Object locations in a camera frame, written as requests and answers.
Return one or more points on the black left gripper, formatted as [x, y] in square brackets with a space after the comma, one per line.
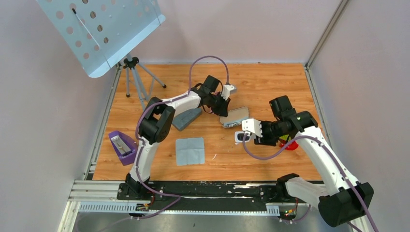
[222, 110]

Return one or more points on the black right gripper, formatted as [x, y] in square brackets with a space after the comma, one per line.
[264, 140]

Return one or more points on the flag print glasses case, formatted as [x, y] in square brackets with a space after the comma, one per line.
[242, 112]

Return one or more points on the white frame black sunglasses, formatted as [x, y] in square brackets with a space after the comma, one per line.
[240, 136]

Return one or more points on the light blue cloth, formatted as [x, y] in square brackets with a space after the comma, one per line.
[190, 151]
[233, 123]

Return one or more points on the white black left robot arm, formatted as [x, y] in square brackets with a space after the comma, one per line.
[155, 123]

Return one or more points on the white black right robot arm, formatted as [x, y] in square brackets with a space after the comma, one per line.
[320, 153]

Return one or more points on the green toy brick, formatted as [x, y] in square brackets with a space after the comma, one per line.
[284, 139]

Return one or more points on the red toy arch block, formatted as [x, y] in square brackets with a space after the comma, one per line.
[291, 146]

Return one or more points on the grey-green glasses case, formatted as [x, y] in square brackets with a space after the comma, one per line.
[181, 121]

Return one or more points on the purple glasses case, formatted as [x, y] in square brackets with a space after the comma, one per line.
[124, 146]

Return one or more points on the perforated metal music stand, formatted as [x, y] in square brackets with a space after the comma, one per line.
[101, 33]

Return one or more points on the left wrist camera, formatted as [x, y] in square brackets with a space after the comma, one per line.
[227, 90]

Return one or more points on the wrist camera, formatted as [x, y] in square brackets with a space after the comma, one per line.
[227, 90]
[252, 125]

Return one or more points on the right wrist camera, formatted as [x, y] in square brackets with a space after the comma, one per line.
[252, 125]

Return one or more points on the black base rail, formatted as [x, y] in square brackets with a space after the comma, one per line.
[249, 198]

